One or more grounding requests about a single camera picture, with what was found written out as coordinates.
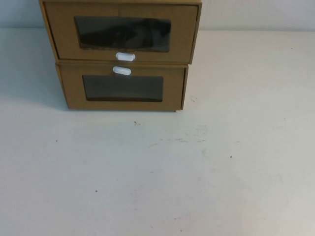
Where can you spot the brown cardboard box sleeve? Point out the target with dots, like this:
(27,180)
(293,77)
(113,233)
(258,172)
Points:
(199,29)
(186,88)

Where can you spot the brown cardboard drawer with window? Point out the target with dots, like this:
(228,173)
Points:
(71,91)
(61,37)

